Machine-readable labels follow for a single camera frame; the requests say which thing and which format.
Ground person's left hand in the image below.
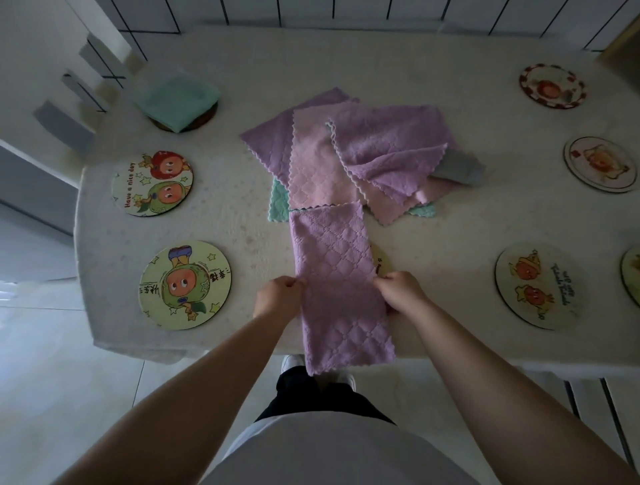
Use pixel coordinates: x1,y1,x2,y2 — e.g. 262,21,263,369
252,275,307,324

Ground grey cloth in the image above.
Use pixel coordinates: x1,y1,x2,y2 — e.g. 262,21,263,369
325,103,487,199

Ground cream strip cartoon coaster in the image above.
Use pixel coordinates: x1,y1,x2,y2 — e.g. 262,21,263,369
369,242,393,278

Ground white cabinet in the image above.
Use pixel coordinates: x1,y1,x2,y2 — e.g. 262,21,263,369
0,142,83,236

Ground cream speckled tablecloth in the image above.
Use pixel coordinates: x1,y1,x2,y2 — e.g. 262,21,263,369
73,25,640,380

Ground brown cartoon coaster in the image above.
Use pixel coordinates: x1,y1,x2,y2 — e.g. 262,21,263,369
149,102,219,134

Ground edge coaster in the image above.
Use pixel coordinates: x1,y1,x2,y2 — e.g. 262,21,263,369
619,244,640,308

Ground red rimmed small coaster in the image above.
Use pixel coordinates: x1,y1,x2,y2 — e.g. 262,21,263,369
518,63,588,110

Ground two peach figures coaster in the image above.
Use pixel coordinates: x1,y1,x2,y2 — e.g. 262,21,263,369
495,242,583,330

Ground white cartoon coaster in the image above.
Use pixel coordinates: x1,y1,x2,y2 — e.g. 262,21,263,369
563,135,639,195

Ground person's white shirt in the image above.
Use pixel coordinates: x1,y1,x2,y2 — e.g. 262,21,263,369
199,410,481,485

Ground green character round coaster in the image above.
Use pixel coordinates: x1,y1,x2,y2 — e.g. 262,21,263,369
137,240,233,330

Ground person's right forearm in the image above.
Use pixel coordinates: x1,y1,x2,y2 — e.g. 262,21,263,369
407,297,640,485

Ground person's black trousers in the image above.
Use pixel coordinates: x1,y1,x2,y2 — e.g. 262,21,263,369
255,365,396,426

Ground have a nice day coaster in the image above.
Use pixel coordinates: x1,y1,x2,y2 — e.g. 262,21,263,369
111,149,195,218

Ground white slatted chair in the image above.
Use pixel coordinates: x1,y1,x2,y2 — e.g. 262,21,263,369
0,0,151,156
519,367,640,485

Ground person's left forearm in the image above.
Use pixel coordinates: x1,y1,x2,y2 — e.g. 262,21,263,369
49,312,296,485

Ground person's right hand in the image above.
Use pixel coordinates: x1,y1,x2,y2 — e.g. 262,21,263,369
373,271,432,316

